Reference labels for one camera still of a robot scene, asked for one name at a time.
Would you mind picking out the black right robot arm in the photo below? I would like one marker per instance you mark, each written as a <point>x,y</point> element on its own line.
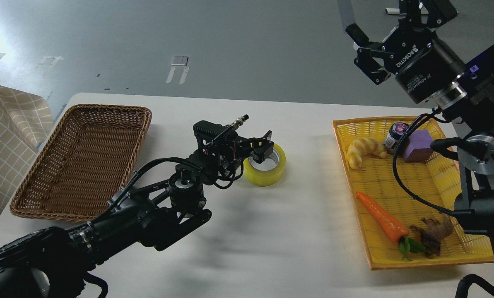
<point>469,99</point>

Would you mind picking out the small dark jar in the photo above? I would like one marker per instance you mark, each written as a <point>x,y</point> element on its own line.
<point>393,136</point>

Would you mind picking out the white stand base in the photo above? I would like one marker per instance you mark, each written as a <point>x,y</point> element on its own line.
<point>392,11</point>

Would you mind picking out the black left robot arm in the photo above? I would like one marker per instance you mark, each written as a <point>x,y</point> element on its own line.
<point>162,203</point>

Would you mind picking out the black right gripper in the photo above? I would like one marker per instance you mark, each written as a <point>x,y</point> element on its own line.
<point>422,63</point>

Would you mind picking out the beige checkered cloth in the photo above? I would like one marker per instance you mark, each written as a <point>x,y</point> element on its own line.
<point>25,122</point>

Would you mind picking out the yellow woven tray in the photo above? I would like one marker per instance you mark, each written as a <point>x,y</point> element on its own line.
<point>436,180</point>

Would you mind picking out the purple foam block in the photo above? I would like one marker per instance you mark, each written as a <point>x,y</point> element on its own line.
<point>418,148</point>

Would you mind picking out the toy croissant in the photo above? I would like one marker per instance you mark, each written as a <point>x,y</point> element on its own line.
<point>360,147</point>

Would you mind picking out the orange toy carrot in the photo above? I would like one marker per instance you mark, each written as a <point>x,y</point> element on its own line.
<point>393,228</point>

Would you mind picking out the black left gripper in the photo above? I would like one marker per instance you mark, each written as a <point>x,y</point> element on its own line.
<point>259,149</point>

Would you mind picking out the yellow tape roll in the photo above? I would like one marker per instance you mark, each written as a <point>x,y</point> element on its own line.
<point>268,173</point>

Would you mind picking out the brown wicker basket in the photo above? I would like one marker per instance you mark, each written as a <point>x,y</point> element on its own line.
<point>90,154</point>

